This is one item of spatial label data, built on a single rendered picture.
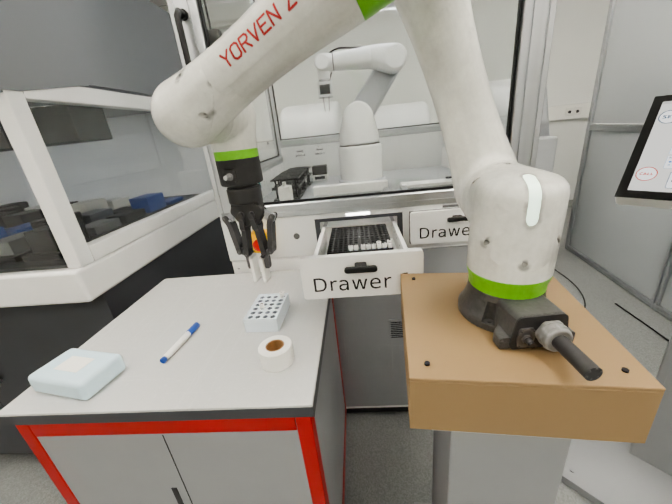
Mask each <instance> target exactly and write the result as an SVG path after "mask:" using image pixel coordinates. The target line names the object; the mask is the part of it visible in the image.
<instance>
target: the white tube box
mask: <svg viewBox="0 0 672 504"><path fill-rule="evenodd" d="M260 303H264V306H265V309H264V310H260V306H259V304H260ZM289 306H290V300H289V295H288V293H284V298H280V294H279V293H275V294H259V295H258V297H257V298H256V300H255V301H254V303H253V305H252V306H251V308H250V309H249V311H248V312H247V314H246V316H245V317H244V319H243V322H244V326H245V330H246V333H249V332H279V330H280V328H281V325H282V323H283V321H284V318H285V316H286V314H287V311H288V309H289Z"/></svg>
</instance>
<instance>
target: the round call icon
mask: <svg viewBox="0 0 672 504"><path fill-rule="evenodd" d="M660 169H661V166H638V167H637V170H636V172H635V175H634V177H633V180H632V181H648V182H655V181H656V179H657V176H658V174H659V171H660Z"/></svg>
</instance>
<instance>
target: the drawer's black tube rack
mask: <svg viewBox="0 0 672 504"><path fill-rule="evenodd" d="M387 240H391V239H390V236H389V233H388V230H387V227H386V224H375V225H362V226H350V227H338V228H332V231H331V236H330V240H329V245H328V250H340V249H349V248H348V246H349V245H353V248H354V245H358V248H361V245H362V244H365V245H366V244H371V247H372V244H373V243H375V244H376V241H381V244H382V243H384V242H385V243H387ZM376 247H377V244H376Z"/></svg>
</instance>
